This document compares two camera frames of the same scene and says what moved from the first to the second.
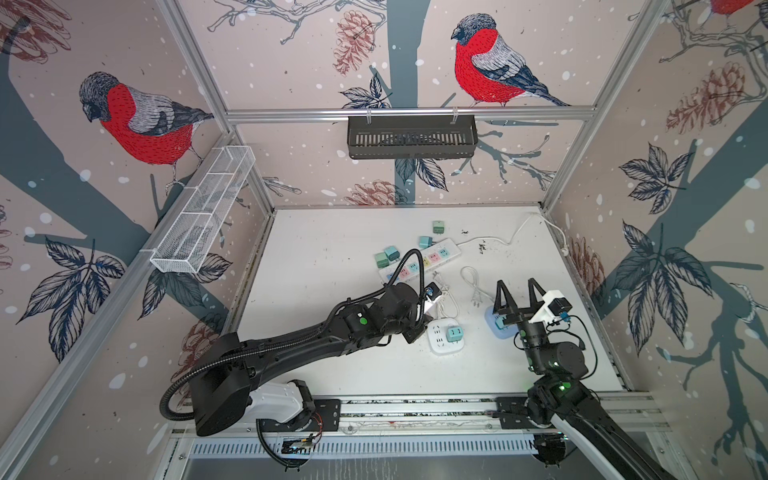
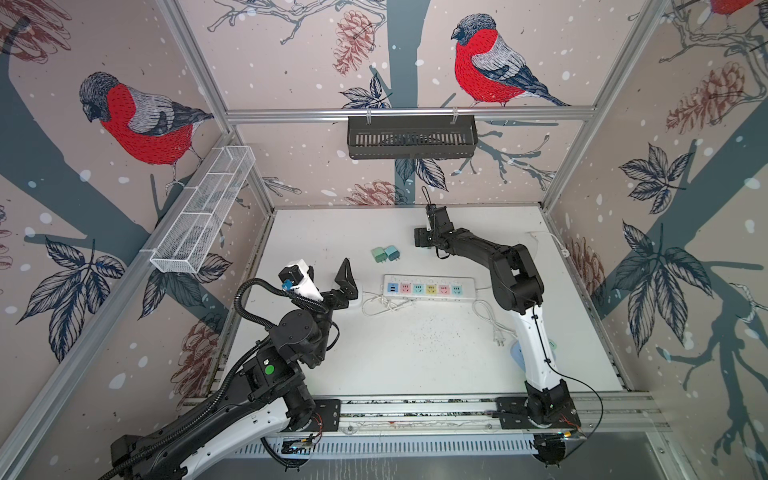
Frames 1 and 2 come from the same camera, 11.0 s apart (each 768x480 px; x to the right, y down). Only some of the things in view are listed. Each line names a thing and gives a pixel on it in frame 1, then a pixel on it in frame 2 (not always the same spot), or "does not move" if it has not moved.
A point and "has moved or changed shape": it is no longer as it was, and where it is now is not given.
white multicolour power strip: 434,257 has moved or changed shape
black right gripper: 511,314 → 423,235
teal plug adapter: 392,253 does not move
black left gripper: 420,326 → 347,290
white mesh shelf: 200,209 does not move
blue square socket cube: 508,332 has moved or changed shape
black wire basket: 412,139 does not move
